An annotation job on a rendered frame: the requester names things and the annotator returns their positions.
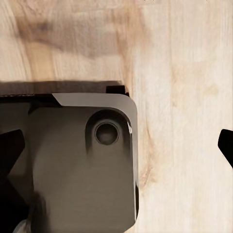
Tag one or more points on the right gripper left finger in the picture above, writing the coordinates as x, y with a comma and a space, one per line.
12, 145

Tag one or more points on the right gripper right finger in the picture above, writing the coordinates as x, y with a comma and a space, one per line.
225, 144

